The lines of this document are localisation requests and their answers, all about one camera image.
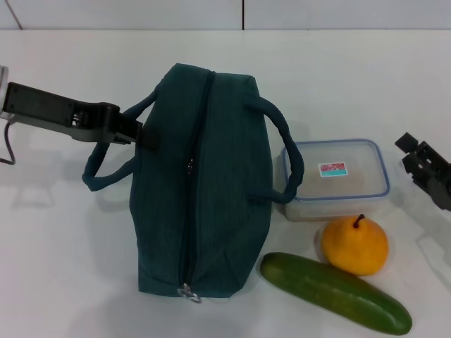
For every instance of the dark teal fabric lunch bag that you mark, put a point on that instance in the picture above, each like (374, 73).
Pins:
(218, 176)

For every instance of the orange yellow pear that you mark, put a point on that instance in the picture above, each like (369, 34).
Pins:
(354, 246)

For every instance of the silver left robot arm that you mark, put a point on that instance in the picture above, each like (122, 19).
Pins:
(3, 88)

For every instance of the clear blue-rimmed food container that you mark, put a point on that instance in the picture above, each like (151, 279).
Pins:
(334, 190)

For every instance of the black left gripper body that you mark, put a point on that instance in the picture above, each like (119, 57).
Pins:
(42, 105)

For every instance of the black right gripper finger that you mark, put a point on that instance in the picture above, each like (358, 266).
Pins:
(409, 164)
(407, 141)

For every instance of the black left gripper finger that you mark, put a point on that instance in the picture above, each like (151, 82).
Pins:
(121, 142)
(127, 126)

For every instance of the green cucumber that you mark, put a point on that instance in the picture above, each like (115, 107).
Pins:
(334, 294)

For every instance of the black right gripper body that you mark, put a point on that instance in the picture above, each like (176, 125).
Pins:
(437, 186)

